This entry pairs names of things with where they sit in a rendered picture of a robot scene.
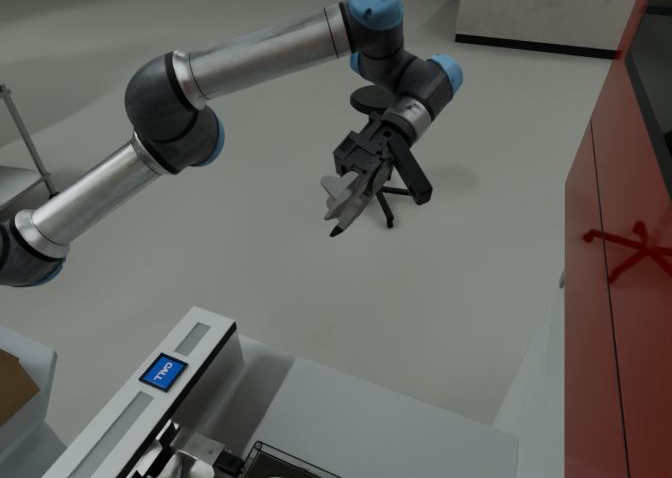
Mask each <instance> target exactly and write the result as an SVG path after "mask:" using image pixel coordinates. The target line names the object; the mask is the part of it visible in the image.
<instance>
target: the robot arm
mask: <svg viewBox="0 0 672 478"><path fill-rule="evenodd" d="M403 16H404V7H403V4H402V0H345V1H343V2H340V3H337V4H334V5H331V6H328V7H325V8H322V9H319V10H316V11H313V12H310V13H307V14H304V15H301V16H298V17H295V18H292V19H289V20H286V21H283V22H280V23H277V24H274V25H271V26H268V27H265V28H262V29H259V30H256V31H253V32H250V33H247V34H244V35H241V36H239V37H236V38H233V39H230V40H227V41H224V42H221V43H218V44H215V45H212V46H209V47H206V48H203V49H200V50H197V51H194V52H191V53H186V52H184V51H182V50H179V49H178V50H175V51H172V52H169V53H166V54H163V55H161V56H158V57H156V58H154V59H152V60H151V61H149V62H148V63H146V64H145V65H143V66H142V67H141V68H140V69H139V70H138V71H137V72H136V73H135V74H134V75H133V76H132V78H131V79H130V81H129V83H128V86H127V88H126V91H125V98H124V104H125V110H126V113H127V116H128V118H129V120H130V122H131V123H132V125H133V126H134V127H133V136H132V139H131V140H130V141H128V142H127V143H126V144H124V145H123V146H122V147H120V148H119V149H118V150H116V151H115V152H114V153H112V154H111V155H109V156H108V157H107V158H105V159H104V160H103V161H101V162H100V163H99V164H97V165H96V166H95V167H93V168H92V169H91V170H89V171H88V172H87V173H85V174H84V175H82V176H81V177H80V178H78V179H77V180H76V181H74V182H73V183H72V184H70V185H69V186H68V187H66V188H65V189H64V190H62V191H61V192H60V193H58V194H57V195H55V196H54V197H53V198H51V199H50V200H49V201H47V202H46V203H45V204H43V205H42V206H41V207H39V208H38V209H37V210H30V209H24V210H21V211H19V212H18V213H17V214H15V215H14V216H12V217H11V218H10V219H8V220H7V221H5V222H2V223H1V222H0V285H6V286H11V287H33V286H39V285H42V284H45V283H47V282H49V281H51V280H52V279H53V278H55V277H56V276H57V275H58V274H59V273H60V271H61V270H62V268H63V266H62V264H63V262H65V261H66V257H67V254H69V252H70V243H71V242H72V241H73V240H75V239H76V238H77V237H79V236H80V235H82V234H83V233H84V232H86V231H87V230H88V229H90V228H91V227H92V226H94V225H95V224H97V223H98V222H99V221H101V220H102V219H103V218H105V217H106V216H107V215H109V214H110V213H111V212H113V211H114V210H116V209H117V208H118V207H120V206H121V205H122V204H124V203H125V202H126V201H128V200H129V199H131V198H132V197H133V196H135V195H136V194H137V193H139V192H140V191H141V190H143V189H144V188H146V187H147V186H148V185H150V184H151V183H152V182H154V181H155V180H156V179H158V178H159V177H161V176H162V175H164V174H166V175H173V176H175V175H177V174H178V173H180V172H181V171H182V170H184V169H185V168H186V167H188V166H191V167H203V166H206V165H208V164H210V163H212V162H213V161H214V160H215V159H216V158H217V157H218V156H219V154H220V152H221V151H222V148H223V146H224V139H225V131H224V127H223V124H222V122H221V121H220V119H219V118H218V117H217V115H216V113H215V112H214V111H213V110H212V109H211V108H210V107H209V106H207V105H206V102H207V101H208V100H211V99H214V98H217V97H220V96H223V95H226V94H230V93H233V92H236V91H239V90H242V89H245V88H248V87H251V86H254V85H258V84H261V83H264V82H267V81H270V80H273V79H276V78H279V77H282V76H285V75H289V74H292V73H295V72H298V71H301V70H304V69H307V68H310V67H313V66H317V65H320V64H323V63H326V62H329V61H332V60H335V59H338V58H341V57H345V56H348V55H350V56H351V57H350V59H349V63H350V67H351V69H352V70H353V71H354V72H356V73H358V74H359V75H360V76H361V77H362V78H363V79H365V80H367V81H370V82H372V83H374V84H375V85H377V86H379V87H380V88H382V89H384V90H386V91H387V92H389V93H391V94H392V95H394V96H396V97H397V98H396V99H395V100H394V102H393V103H392V104H391V105H390V106H389V108H388V109H387V110H386V111H385V112H384V114H383V116H381V115H380V114H378V113H376V112H375V111H373V112H372V113H371V114H370V115H369V122H368V123H367V124H366V125H365V127H364V128H363V129H362V130H361V131H360V133H359V134H358V133H356V132H354V131H353V130H351V131H350V133H349V134H348V135H347V136H346V137H345V138H344V140H343V141H342V142H341V143H340V144H339V145H338V147H337V148H336V149H335V150H334V151H333V152H332V154H334V161H335V167H336V173H337V174H339V175H340V176H342V177H334V176H329V175H326V176H324V177H323V178H322V179H321V185H322V187H323V188H324V189H325V190H326V191H327V193H328V194H329V195H330V197H329V198H328V199H327V201H326V206H327V207H328V208H329V211H328V212H327V214H326V215H325V217H324V219H325V220H326V221H327V220H330V219H334V218H337V220H338V221H339V223H338V224H337V225H336V226H335V227H334V229H333V230H332V232H331V233H330V235H329V236H330V237H332V238H333V237H335V236H337V235H339V234H341V233H343V232H344V231H345V230H346V229H347V228H348V227H349V226H350V225H351V224H352V223H353V221H354V220H355V219H356V218H357V217H358V216H359V215H360V214H361V213H362V211H363V210H364V209H365V208H366V206H367V205H368V204H369V203H370V201H371V200H372V198H373V197H374V195H375V194H376V192H378V191H379V189H380V188H381V187H382V185H383V184H384V183H385V181H386V180H387V178H388V176H389V173H390V172H392V171H393V167H394V166H395V168H396V170H397V172H398V173H399V175H400V177H401V178H402V180H403V182H404V184H405V185H406V187H407V189H408V192H409V194H410V195H411V196H412V197H413V199H414V201H415V203H416V204H417V205H419V206H420V205H422V204H425V203H427V202H429V201H430V198H431V195H432V191H433V187H432V185H431V183H430V182H429V180H428V179H427V177H426V176H425V174H424V172H423V171H422V169H421V167H420V166H419V164H418V162H417V161H416V159H415V157H414V156H413V154H412V153H411V151H410V148H411V147H412V146H413V144H414V143H416V142H417V141H418V140H419V139H420V138H421V137H422V135H423V134H424V133H425V131H426V130H427V129H428V128H429V126H430V125H431V123H432V122H433V121H434V120H435V119H436V117H437V116H438V115H439V114H440V112H441V111H442V110H443V109H444V107H445V106H446V105H447V104H448V103H449V102H450V101H451V100H452V99H453V96H454V94H455V93H456V92H457V90H458V89H459V87H460V86H461V84H462V83H463V72H462V69H461V67H460V65H459V64H458V63H457V62H456V61H455V60H454V59H453V58H452V57H450V56H448V55H445V54H444V55H441V54H435V55H433V56H432V57H431V58H429V59H427V60H426V61H424V60H423V59H421V58H418V57H417V56H415V55H413V54H411V53H409V52H408V51H406V50H404V32H403Z"/></svg>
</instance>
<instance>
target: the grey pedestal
mask: <svg viewBox="0 0 672 478"><path fill-rule="evenodd" d="M0 349H2V350H4V351H6V352H8V353H10V354H12V355H14V356H16V357H18V358H19V361H18V362H19V363H20V364H21V365H22V367H23V368H24V369H25V371H26V372H27V373H28V374H29V376H30V377H31V378H32V380H33V381H34V382H35V383H36V385H37V386H38V387H39V389H40V391H39V392H38V393H37V394H36V395H34V396H33V397H32V398H31V399H30V400H29V401H28V402H27V403H26V404H25V405H24V406H23V407H22V408H21V409H20V410H19V411H17V412H16V413H15V414H14V415H13V416H12V417H11V418H10V419H9V420H8V421H7V422H6V423H5V424H4V425H3V426H1V427H0V478H42V477H43V476H44V474H45V473H46V472H47V471H48V470H49V469H50V468H51V466H52V465H53V464H54V463H55V462H56V461H57V460H58V459H59V457H60V456H61V455H62V454H63V453H64V452H65V451H66V450H67V448H68V447H69V446H70V445H71V444H72V443H73V442H74V440H75V439H76V438H77V437H78V436H79V435H80V434H79V433H77V434H76V435H75V436H74V437H73V438H72V440H71V441H70V442H69V443H68V444H67V445H65V444H64V443H63V442H62V441H61V439H60V438H59V437H58V436H57V435H56V433H55V432H54V431H53V430H52V429H51V427H50V426H49V425H48V424H47V423H46V421H45V420H44V419H45V418H46V415H47V410H48V405H49V399H50V394H51V389H52V383H53V378H54V373H55V367H56V362H57V357H58V355H57V353H56V351H55V350H54V349H52V348H50V347H48V346H45V345H43V344H41V343H39V342H37V341H35V340H32V339H30V338H28V337H26V336H24V335H22V334H20V333H17V332H15V331H13V330H11V329H9V328H7V327H4V326H2V325H0Z"/></svg>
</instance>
